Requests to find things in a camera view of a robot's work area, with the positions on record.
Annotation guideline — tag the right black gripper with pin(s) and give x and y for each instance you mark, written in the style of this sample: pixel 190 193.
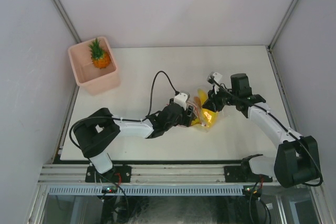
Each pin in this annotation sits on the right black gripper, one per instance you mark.
pixel 212 103

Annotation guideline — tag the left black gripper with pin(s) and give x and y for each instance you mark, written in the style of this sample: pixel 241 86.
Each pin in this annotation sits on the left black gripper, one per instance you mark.
pixel 186 120

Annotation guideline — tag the fake pineapple green crown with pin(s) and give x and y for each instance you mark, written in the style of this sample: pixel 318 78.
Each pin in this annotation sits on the fake pineapple green crown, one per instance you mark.
pixel 99 57

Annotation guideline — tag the clear zip top bag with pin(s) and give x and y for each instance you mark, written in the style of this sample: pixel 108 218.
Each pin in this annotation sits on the clear zip top bag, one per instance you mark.
pixel 193 92

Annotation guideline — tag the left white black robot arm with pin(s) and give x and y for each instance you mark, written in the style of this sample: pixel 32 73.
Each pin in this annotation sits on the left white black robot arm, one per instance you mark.
pixel 92 135

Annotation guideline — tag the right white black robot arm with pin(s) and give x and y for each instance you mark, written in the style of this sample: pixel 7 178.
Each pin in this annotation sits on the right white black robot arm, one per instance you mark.
pixel 297 160

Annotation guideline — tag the yellow fake banana bunch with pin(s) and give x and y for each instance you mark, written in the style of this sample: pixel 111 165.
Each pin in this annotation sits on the yellow fake banana bunch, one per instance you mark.
pixel 206 119

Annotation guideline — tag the pink plastic bin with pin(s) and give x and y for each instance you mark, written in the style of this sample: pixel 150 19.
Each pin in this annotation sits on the pink plastic bin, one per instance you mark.
pixel 92 79

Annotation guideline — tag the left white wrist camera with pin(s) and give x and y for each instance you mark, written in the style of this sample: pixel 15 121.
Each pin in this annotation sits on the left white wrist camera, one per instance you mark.
pixel 181 99

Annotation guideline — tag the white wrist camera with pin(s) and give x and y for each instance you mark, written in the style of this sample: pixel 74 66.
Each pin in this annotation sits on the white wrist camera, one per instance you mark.
pixel 214 78
pixel 181 99

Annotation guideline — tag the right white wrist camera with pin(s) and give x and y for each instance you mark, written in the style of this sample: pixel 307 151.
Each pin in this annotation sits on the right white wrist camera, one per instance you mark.
pixel 214 78

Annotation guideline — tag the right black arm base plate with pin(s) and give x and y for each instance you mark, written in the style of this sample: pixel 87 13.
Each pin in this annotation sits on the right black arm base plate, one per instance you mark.
pixel 238 174

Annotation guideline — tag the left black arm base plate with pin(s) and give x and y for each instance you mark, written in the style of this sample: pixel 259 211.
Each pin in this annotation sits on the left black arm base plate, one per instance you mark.
pixel 118 175

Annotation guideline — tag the grey slotted cable duct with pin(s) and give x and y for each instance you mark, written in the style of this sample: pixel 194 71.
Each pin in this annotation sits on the grey slotted cable duct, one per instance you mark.
pixel 148 190

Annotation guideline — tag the aluminium rail frame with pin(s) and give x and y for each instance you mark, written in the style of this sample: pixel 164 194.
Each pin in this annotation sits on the aluminium rail frame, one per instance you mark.
pixel 171 174

